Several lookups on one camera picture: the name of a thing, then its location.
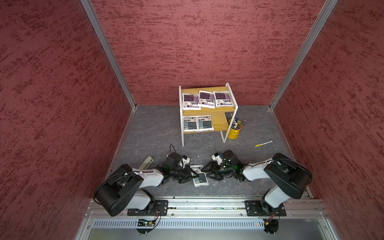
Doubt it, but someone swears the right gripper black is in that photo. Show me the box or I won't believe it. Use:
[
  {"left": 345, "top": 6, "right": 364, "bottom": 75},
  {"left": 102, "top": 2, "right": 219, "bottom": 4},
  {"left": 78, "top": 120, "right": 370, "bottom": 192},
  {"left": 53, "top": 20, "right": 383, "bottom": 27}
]
[{"left": 200, "top": 161, "right": 235, "bottom": 182}]

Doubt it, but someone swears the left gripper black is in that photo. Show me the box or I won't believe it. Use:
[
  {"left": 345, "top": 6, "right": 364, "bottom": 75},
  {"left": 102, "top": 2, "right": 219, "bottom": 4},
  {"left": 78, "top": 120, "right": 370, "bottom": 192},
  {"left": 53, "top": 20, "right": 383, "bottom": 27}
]
[{"left": 170, "top": 164, "right": 199, "bottom": 183}]

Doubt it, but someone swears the grey-blue coffee bag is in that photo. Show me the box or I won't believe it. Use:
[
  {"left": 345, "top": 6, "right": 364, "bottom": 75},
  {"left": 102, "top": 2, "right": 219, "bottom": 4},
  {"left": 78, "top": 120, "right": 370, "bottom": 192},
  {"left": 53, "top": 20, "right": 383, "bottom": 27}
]
[
  {"left": 191, "top": 165, "right": 209, "bottom": 188},
  {"left": 183, "top": 116, "right": 199, "bottom": 132},
  {"left": 198, "top": 115, "right": 214, "bottom": 132}
]

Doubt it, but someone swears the purple coffee bag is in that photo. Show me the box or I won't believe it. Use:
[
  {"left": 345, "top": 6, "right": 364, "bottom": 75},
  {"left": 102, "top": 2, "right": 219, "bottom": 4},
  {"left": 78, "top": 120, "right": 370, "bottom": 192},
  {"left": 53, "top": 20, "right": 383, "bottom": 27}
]
[
  {"left": 182, "top": 93, "right": 201, "bottom": 111},
  {"left": 198, "top": 91, "right": 216, "bottom": 109},
  {"left": 213, "top": 91, "right": 234, "bottom": 108}
]

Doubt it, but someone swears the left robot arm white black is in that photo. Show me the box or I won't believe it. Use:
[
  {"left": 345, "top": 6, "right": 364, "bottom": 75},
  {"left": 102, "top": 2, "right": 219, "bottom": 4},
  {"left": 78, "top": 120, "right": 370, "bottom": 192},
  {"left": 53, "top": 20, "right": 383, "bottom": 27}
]
[{"left": 93, "top": 164, "right": 199, "bottom": 217}]

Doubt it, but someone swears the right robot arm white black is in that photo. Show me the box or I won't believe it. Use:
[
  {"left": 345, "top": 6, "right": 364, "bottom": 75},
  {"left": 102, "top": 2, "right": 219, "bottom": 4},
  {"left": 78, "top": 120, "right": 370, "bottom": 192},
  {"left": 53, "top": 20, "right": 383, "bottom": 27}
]
[{"left": 201, "top": 150, "right": 313, "bottom": 218}]

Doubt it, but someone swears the beige eraser block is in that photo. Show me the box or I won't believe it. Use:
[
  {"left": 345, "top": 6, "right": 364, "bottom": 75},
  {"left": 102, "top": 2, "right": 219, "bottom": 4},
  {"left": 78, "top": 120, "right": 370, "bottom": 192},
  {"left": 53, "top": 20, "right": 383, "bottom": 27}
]
[{"left": 139, "top": 156, "right": 154, "bottom": 170}]

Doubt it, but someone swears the yellow pen cup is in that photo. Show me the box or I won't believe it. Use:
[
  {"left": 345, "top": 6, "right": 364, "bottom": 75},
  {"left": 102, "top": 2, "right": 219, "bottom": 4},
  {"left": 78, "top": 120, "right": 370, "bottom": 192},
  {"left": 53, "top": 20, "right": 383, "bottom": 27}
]
[{"left": 228, "top": 118, "right": 247, "bottom": 140}]

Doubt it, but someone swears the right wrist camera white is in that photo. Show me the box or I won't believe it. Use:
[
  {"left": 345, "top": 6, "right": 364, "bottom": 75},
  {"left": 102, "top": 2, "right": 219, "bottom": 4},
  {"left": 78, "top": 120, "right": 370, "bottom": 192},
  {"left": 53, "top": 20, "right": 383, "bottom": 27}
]
[{"left": 212, "top": 153, "right": 223, "bottom": 165}]

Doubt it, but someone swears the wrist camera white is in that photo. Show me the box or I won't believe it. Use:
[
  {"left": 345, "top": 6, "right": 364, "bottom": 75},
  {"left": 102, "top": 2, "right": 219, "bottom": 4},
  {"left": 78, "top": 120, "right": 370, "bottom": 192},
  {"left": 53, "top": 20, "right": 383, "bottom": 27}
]
[
  {"left": 212, "top": 153, "right": 223, "bottom": 165},
  {"left": 179, "top": 155, "right": 191, "bottom": 168}
]

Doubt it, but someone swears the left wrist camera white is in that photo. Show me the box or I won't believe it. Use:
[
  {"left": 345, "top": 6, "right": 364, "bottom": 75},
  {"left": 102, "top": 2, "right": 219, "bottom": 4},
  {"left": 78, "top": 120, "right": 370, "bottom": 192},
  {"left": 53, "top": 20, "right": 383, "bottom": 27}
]
[{"left": 179, "top": 155, "right": 191, "bottom": 168}]

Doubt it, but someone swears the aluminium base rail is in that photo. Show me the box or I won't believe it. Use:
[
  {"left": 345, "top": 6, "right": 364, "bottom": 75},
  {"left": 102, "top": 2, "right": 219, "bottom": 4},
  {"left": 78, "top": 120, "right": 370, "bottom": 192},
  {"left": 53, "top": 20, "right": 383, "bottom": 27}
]
[{"left": 86, "top": 196, "right": 328, "bottom": 218}]

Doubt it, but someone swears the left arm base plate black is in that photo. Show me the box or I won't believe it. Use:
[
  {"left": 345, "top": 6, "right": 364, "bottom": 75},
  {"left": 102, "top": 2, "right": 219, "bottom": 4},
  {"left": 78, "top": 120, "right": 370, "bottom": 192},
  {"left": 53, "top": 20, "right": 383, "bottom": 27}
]
[{"left": 127, "top": 200, "right": 169, "bottom": 217}]

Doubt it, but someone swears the yellow handled marker pen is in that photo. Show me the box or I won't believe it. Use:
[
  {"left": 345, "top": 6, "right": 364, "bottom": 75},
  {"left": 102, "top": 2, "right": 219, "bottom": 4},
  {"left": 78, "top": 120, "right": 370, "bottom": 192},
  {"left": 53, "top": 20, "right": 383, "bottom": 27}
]
[{"left": 255, "top": 140, "right": 274, "bottom": 148}]

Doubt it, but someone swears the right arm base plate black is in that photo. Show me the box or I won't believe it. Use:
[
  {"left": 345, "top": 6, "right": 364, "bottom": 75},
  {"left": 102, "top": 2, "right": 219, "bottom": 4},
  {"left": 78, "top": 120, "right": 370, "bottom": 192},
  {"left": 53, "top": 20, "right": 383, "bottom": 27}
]
[{"left": 244, "top": 201, "right": 287, "bottom": 217}]

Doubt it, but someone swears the wooden two-tier shelf white frame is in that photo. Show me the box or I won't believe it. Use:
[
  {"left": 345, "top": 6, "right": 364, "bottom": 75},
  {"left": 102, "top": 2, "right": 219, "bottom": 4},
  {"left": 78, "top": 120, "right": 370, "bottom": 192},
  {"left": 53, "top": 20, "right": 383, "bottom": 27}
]
[{"left": 179, "top": 83, "right": 239, "bottom": 147}]

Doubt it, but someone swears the left corner aluminium post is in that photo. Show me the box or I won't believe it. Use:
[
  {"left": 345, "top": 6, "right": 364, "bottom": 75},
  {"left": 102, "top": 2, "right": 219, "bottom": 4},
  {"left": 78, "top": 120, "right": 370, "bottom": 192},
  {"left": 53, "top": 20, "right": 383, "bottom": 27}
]
[{"left": 81, "top": 0, "right": 137, "bottom": 111}]

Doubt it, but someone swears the corner aluminium post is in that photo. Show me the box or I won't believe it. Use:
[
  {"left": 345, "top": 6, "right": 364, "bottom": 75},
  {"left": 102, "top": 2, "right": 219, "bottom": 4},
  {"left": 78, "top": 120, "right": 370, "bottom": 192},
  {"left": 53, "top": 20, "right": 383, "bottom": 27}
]
[
  {"left": 269, "top": 0, "right": 338, "bottom": 110},
  {"left": 81, "top": 0, "right": 137, "bottom": 111}
]

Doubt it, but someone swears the right corner aluminium post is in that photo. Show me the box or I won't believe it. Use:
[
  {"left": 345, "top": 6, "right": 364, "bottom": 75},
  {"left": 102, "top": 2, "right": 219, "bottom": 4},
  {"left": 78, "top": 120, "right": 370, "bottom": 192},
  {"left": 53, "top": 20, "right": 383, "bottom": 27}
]
[{"left": 269, "top": 0, "right": 338, "bottom": 110}]

